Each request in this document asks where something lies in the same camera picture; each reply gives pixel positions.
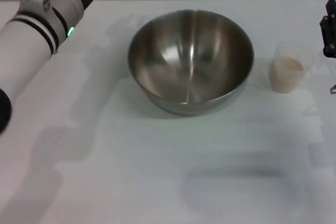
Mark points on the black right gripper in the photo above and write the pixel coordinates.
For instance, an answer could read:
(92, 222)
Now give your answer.
(331, 52)

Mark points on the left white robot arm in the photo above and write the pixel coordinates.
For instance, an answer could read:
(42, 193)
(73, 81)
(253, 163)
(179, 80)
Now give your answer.
(26, 43)

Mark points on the clear plastic measuring cup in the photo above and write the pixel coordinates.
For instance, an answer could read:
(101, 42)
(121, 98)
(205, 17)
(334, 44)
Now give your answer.
(291, 51)

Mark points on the white uncooked rice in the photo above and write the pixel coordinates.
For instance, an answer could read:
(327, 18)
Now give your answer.
(284, 77)

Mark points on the stainless steel mixing bowl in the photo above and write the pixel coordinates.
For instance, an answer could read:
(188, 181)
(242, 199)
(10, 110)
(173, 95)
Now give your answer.
(191, 64)

